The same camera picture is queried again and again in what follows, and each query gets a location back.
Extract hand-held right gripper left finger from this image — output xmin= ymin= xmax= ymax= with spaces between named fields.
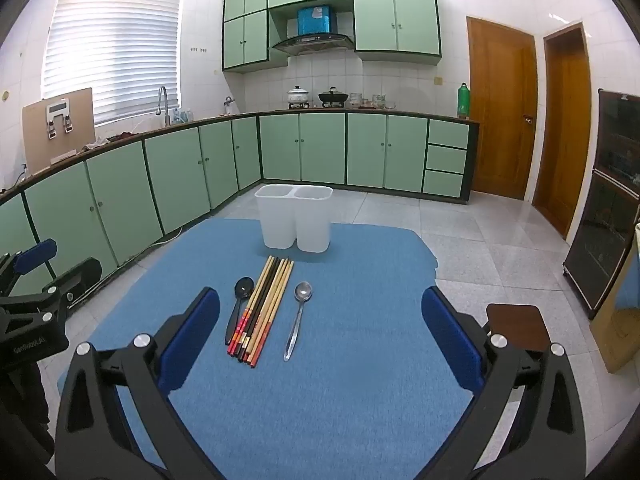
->
xmin=55 ymin=286 xmax=236 ymax=480

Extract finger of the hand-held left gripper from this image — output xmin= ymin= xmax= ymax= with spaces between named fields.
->
xmin=41 ymin=257 xmax=104 ymax=311
xmin=0 ymin=238 xmax=59 ymax=297

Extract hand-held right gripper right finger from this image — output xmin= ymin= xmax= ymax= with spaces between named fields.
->
xmin=421 ymin=286 xmax=587 ymax=480

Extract black spoon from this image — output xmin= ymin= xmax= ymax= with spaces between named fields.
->
xmin=224 ymin=277 xmax=255 ymax=346

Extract bundle of chopsticks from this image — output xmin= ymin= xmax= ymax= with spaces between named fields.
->
xmin=226 ymin=255 xmax=295 ymax=367

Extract metal spoon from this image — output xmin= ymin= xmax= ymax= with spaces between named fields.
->
xmin=283 ymin=281 xmax=314 ymax=362

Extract white two-compartment container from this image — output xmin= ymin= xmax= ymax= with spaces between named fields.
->
xmin=254 ymin=184 xmax=334 ymax=253

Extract brown stool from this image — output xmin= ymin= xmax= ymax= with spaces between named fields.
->
xmin=486 ymin=303 xmax=551 ymax=353

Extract brown cardboard board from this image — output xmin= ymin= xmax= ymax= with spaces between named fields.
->
xmin=22 ymin=87 xmax=96 ymax=173

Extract blue mat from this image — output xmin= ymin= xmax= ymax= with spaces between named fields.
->
xmin=56 ymin=217 xmax=476 ymax=480

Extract white clip device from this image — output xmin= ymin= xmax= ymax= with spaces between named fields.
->
xmin=45 ymin=102 xmax=73 ymax=138

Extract dark glass-front cabinet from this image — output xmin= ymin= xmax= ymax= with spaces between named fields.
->
xmin=563 ymin=88 xmax=640 ymax=320

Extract white window blind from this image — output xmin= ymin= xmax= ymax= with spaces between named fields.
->
xmin=41 ymin=0 xmax=185 ymax=128

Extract green base cabinets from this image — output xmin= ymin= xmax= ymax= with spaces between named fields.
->
xmin=0 ymin=111 xmax=481 ymax=311

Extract brown wooden door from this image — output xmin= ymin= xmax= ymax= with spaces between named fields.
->
xmin=531 ymin=21 xmax=599 ymax=241
xmin=466 ymin=16 xmax=538 ymax=201

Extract group of glass jars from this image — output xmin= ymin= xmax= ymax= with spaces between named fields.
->
xmin=348 ymin=92 xmax=396 ymax=110

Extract black range hood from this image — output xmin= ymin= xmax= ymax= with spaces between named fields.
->
xmin=271 ymin=33 xmax=354 ymax=57

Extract green wall cabinets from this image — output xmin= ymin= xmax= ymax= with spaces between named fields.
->
xmin=222 ymin=0 xmax=443 ymax=73

